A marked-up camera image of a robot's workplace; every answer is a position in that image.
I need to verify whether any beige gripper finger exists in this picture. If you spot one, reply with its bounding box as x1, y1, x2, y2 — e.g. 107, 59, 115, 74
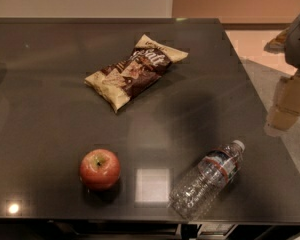
264, 106, 299, 137
278, 76, 300, 115

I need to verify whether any brown chip bag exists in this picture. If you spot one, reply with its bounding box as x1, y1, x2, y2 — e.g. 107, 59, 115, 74
84, 35, 188, 112

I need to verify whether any clear plastic water bottle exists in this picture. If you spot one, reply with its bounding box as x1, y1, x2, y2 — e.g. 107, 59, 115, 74
169, 140, 245, 221

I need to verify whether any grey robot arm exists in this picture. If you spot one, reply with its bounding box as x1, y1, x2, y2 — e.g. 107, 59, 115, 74
264, 13, 300, 137

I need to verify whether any red apple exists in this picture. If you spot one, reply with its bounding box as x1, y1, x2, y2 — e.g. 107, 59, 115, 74
79, 149, 121, 191

